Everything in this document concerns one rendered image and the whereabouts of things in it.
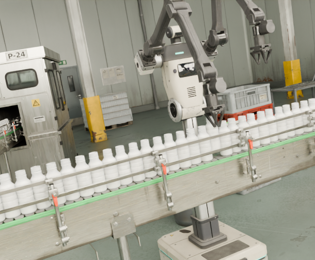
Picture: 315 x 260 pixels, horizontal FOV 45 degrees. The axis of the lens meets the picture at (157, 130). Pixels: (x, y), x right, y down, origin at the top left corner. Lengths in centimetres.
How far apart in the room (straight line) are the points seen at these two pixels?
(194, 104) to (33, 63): 317
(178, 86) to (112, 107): 888
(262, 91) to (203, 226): 212
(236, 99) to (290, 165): 207
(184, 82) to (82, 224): 117
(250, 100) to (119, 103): 745
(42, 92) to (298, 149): 377
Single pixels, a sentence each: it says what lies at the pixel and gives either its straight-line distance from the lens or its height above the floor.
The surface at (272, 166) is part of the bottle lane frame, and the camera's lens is 199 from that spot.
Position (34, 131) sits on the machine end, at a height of 94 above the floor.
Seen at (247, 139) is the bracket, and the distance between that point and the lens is 179.
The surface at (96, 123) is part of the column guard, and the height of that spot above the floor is 46.
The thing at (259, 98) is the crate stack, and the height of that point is 98.
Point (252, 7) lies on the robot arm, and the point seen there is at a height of 170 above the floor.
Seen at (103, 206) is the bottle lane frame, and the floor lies 95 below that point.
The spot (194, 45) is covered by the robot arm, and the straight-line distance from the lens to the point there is 181.
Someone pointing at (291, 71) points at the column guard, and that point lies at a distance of 1170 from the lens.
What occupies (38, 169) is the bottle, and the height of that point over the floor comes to 115.
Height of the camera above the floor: 145
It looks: 9 degrees down
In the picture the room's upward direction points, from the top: 10 degrees counter-clockwise
